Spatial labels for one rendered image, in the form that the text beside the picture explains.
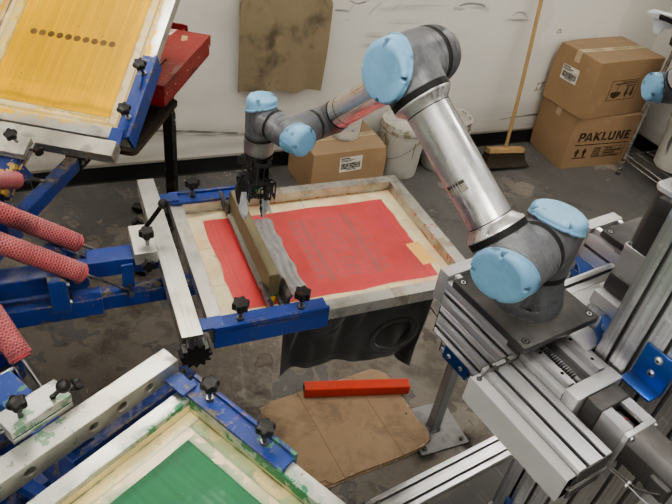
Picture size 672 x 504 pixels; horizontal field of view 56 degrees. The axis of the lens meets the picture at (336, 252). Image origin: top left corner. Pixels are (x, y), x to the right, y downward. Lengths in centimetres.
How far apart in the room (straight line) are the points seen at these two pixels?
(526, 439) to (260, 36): 284
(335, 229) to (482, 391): 86
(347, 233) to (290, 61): 195
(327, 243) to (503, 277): 87
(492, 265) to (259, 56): 273
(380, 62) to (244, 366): 188
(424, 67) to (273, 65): 264
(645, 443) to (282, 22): 296
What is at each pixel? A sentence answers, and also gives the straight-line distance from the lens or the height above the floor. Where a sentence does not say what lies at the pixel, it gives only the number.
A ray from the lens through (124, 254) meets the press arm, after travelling 172.
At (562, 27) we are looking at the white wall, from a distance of 480.
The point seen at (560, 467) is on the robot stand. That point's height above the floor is 117.
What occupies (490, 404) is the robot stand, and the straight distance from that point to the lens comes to 131.
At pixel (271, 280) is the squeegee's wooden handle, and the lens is 163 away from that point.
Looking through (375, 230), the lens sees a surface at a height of 96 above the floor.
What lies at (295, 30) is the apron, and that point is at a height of 91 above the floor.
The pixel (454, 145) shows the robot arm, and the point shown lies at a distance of 116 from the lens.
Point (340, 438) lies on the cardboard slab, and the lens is 259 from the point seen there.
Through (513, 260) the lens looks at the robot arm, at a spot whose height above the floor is 147.
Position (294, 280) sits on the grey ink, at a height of 96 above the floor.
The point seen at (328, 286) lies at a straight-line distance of 177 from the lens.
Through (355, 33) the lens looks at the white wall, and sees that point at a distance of 395.
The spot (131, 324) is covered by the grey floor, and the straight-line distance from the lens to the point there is 302.
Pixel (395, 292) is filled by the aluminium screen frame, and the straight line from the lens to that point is 174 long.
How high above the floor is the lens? 211
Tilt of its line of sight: 38 degrees down
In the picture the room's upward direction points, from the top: 9 degrees clockwise
